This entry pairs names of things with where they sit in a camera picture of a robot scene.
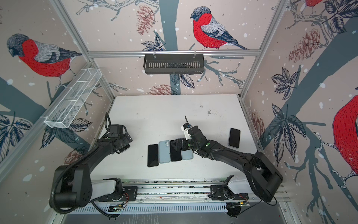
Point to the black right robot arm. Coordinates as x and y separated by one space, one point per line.
263 177

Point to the white wire mesh basket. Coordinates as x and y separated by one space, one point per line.
75 96

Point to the pale green phone case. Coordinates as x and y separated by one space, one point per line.
164 155

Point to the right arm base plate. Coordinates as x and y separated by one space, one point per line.
222 193

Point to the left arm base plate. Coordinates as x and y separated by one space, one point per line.
128 194

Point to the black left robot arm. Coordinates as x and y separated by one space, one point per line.
72 186

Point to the phone with black screen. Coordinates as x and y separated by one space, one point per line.
152 155

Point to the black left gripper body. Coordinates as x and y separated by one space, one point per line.
125 139

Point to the black wall basket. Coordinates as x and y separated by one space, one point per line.
174 64

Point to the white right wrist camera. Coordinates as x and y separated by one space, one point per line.
185 128

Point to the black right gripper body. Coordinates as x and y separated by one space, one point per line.
187 144

